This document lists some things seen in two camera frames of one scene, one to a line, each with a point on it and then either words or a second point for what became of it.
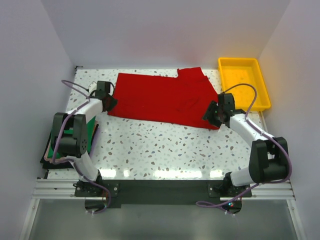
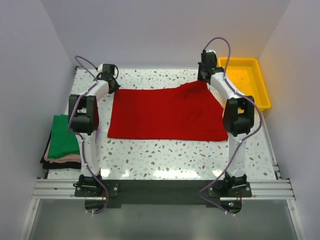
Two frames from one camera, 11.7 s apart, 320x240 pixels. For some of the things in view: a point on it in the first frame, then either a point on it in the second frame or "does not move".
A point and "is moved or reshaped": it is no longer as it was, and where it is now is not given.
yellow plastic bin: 238,70 does not move
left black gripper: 114,102 to 116,86
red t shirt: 186,98 is moved or reshaped
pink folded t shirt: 63,159 does not move
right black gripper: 208,115 to 200,77
